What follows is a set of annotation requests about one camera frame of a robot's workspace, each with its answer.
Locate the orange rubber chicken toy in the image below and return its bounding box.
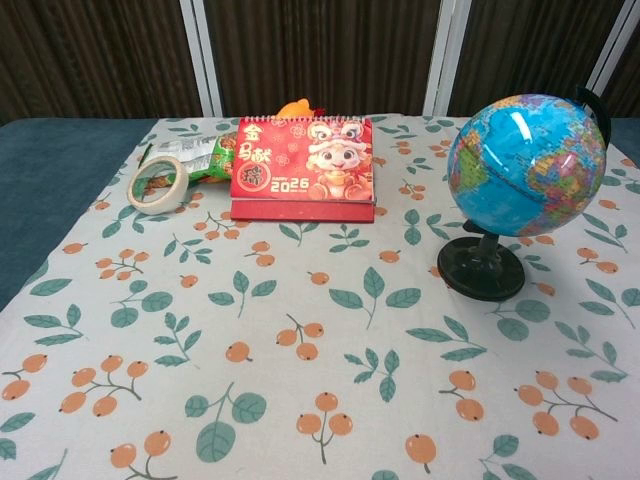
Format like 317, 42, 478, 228
272, 99, 326, 122

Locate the white partition frame post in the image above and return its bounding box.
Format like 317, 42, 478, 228
178, 0, 225, 119
584, 0, 640, 101
422, 0, 469, 117

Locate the red 2026 desk calendar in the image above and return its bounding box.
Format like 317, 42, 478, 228
229, 114, 377, 225

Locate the green silver snack bag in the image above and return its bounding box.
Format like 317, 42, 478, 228
138, 132, 240, 187

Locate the beige masking tape roll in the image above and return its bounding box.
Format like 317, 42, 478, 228
126, 155, 191, 216

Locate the blue globe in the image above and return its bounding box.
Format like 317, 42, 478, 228
436, 84, 614, 303

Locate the floral print tablecloth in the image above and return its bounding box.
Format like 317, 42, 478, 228
0, 113, 640, 480

